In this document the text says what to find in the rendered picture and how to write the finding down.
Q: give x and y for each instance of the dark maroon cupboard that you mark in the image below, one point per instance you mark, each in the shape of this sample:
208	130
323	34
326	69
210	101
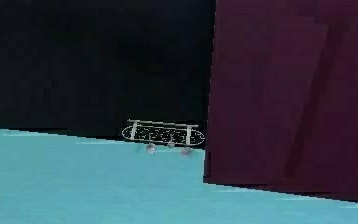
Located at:
287	100

